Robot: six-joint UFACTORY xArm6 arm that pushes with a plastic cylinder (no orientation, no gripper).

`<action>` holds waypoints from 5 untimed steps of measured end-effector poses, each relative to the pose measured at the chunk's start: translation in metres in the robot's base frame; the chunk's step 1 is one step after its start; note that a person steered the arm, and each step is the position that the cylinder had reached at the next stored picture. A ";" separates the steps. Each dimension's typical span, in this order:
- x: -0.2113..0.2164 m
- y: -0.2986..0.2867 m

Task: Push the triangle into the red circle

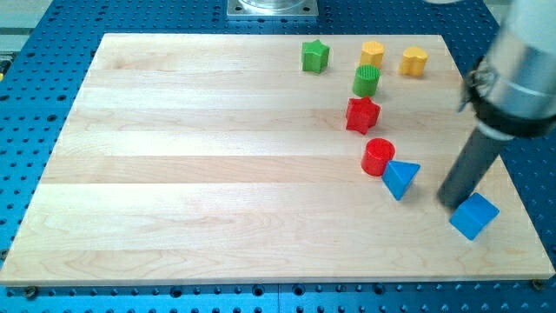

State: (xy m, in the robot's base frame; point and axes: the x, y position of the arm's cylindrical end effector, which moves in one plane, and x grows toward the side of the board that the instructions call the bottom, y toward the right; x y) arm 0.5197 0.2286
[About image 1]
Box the blue triangle block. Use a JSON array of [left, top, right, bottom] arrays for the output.
[[382, 160, 420, 201]]

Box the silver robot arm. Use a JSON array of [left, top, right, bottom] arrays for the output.
[[463, 0, 555, 141]]

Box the light wooden board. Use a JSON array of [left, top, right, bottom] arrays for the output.
[[1, 33, 554, 287]]

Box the red star block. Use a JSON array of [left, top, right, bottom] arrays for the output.
[[346, 97, 381, 135]]

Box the red cylinder block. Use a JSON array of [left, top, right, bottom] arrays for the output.
[[361, 138, 395, 176]]

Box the green star block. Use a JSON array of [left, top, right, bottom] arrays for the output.
[[301, 39, 330, 74]]

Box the green cylinder block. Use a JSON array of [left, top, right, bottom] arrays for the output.
[[352, 64, 381, 97]]

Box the yellow hexagon block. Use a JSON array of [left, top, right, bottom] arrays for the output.
[[360, 41, 385, 68]]

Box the yellow heart block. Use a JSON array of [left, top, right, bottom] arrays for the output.
[[399, 46, 428, 77]]

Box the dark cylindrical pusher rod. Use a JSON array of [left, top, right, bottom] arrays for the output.
[[437, 122, 514, 210]]

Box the blue cube block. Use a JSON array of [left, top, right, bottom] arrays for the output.
[[449, 193, 500, 241]]

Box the left board clamp screw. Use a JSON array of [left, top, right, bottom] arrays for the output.
[[23, 286, 39, 300]]

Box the board clamp screw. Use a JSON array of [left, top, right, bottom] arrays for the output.
[[23, 286, 39, 300], [530, 279, 545, 291]]

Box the right board clamp screw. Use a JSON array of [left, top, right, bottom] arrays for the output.
[[530, 279, 545, 291]]

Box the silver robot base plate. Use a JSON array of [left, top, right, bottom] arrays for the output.
[[227, 0, 319, 17]]

